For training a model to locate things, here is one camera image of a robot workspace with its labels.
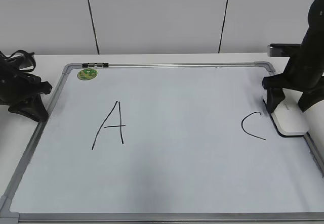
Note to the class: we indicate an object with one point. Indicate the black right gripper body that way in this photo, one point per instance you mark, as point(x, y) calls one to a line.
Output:
point(304, 69)

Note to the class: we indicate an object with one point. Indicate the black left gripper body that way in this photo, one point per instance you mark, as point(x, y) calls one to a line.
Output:
point(17, 81)

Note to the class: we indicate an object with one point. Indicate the white board eraser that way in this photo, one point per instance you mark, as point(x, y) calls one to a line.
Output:
point(288, 119)

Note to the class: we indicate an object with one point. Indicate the round green magnet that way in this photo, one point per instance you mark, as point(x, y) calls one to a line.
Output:
point(87, 74)

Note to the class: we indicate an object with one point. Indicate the white board with grey frame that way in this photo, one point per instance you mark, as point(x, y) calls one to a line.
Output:
point(164, 143)

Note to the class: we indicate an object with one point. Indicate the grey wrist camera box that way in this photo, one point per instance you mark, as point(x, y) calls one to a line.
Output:
point(282, 49)

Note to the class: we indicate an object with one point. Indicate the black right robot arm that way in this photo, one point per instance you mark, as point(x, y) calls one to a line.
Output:
point(315, 21)

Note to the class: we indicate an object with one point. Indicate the black silver hanging clip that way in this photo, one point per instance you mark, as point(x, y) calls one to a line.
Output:
point(95, 65)

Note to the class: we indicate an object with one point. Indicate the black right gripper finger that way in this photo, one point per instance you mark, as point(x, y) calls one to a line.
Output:
point(308, 99)
point(274, 97)

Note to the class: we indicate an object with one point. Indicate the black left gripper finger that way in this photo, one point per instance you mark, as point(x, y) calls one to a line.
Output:
point(32, 108)

